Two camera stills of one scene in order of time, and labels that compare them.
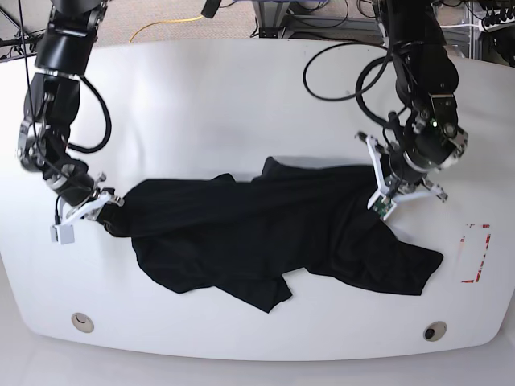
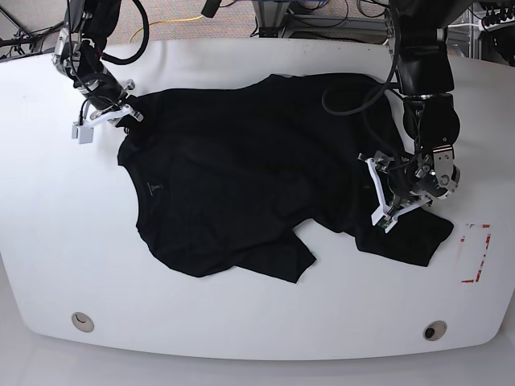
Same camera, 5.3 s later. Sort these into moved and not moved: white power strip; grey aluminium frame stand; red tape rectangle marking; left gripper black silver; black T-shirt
Moved: left gripper black silver; black T-shirt
Not moved: red tape rectangle marking; white power strip; grey aluminium frame stand
